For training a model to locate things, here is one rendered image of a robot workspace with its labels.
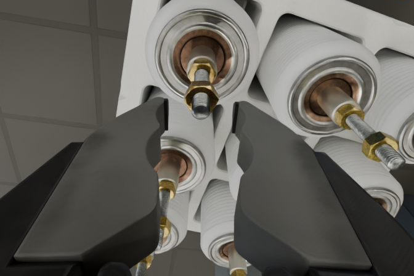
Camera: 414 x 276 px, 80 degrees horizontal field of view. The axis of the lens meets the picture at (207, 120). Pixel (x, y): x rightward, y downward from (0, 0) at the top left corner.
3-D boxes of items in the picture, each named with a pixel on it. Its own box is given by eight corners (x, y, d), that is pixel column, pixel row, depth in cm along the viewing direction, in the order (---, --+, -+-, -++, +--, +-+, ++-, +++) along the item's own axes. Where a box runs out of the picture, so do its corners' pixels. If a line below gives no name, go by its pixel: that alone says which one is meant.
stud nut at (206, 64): (219, 77, 18) (219, 81, 17) (199, 88, 18) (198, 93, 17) (204, 53, 17) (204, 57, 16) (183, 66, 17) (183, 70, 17)
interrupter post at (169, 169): (168, 151, 25) (163, 174, 22) (186, 164, 26) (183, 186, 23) (153, 164, 26) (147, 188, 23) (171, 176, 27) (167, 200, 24)
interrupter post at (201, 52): (219, 69, 21) (221, 84, 18) (191, 74, 21) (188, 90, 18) (214, 40, 20) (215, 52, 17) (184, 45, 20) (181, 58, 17)
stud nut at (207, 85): (222, 100, 14) (223, 107, 14) (198, 113, 15) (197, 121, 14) (205, 73, 14) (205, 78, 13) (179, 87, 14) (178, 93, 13)
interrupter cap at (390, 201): (318, 214, 30) (320, 219, 30) (369, 175, 27) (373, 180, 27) (358, 235, 32) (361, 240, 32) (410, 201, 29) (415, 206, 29)
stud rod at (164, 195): (167, 170, 24) (153, 241, 18) (175, 175, 25) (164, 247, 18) (161, 175, 25) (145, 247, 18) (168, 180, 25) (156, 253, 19)
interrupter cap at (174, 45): (252, 92, 22) (254, 95, 21) (169, 106, 23) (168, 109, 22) (243, -2, 18) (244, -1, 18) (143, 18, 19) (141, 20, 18)
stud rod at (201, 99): (211, 66, 19) (214, 115, 13) (199, 73, 19) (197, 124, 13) (204, 55, 19) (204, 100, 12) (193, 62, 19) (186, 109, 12)
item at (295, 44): (244, 17, 35) (275, 52, 20) (312, 6, 35) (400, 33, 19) (248, 80, 40) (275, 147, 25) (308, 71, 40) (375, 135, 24)
